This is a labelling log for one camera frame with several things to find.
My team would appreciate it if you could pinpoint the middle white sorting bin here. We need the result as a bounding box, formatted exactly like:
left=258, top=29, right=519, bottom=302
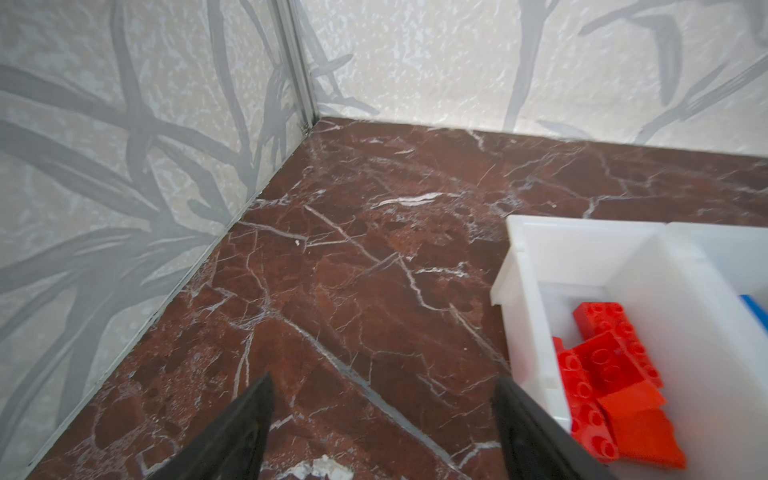
left=667, top=222, right=767, bottom=331

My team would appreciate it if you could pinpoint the long red lego brick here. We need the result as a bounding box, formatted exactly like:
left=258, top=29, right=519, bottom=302
left=572, top=302, right=664, bottom=388

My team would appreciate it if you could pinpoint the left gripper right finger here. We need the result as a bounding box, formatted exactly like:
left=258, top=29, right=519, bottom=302
left=491, top=377, right=614, bottom=480

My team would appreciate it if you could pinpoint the blue lego brick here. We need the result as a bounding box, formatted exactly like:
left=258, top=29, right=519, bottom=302
left=740, top=295, right=768, bottom=330

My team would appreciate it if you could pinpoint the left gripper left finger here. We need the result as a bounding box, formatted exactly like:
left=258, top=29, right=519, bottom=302
left=151, top=374, right=275, bottom=480

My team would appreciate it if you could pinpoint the white sorting bin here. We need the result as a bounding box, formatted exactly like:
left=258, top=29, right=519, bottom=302
left=667, top=222, right=767, bottom=331
left=490, top=215, right=767, bottom=479

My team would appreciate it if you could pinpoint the left white sorting bin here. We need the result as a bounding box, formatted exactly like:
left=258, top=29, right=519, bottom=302
left=490, top=215, right=767, bottom=479

